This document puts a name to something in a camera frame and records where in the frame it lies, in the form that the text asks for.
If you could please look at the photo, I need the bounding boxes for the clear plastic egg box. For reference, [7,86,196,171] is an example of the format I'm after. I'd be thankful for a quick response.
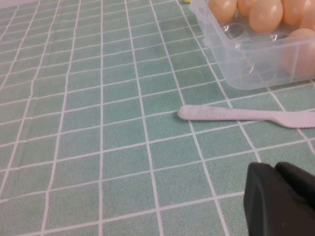
[189,0,315,90]

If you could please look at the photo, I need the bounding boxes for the pink plastic knife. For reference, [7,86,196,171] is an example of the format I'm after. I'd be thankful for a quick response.
[177,105,315,128]

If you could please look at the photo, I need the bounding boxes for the tan plastic egg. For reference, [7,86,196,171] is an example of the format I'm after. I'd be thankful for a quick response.
[299,11,315,31]
[208,0,238,24]
[280,0,315,27]
[248,0,284,34]
[237,0,254,17]
[280,28,315,77]

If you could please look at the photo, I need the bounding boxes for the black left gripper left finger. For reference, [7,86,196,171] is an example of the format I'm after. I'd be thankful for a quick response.
[243,162,315,236]

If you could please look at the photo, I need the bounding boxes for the green checked tablecloth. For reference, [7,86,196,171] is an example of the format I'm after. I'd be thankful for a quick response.
[0,0,315,236]

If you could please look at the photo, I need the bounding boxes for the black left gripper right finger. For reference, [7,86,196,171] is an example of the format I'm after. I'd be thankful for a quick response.
[275,161,315,209]

